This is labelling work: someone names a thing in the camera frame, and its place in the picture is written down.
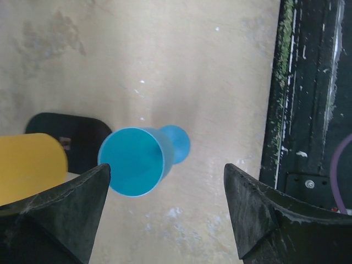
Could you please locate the metal wine glass rack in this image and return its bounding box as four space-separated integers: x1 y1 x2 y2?
25 112 112 174

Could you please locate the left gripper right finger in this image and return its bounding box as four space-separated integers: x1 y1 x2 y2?
224 163 351 263

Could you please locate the orange wine glass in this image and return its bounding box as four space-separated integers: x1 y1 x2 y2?
1 133 68 217

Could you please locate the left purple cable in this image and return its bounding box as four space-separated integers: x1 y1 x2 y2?
329 133 352 215

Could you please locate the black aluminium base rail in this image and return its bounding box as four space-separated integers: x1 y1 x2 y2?
259 0 351 213

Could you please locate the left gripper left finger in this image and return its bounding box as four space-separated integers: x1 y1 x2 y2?
1 164 111 263

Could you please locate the blue wine glass left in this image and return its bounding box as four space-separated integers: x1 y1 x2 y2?
97 125 191 197

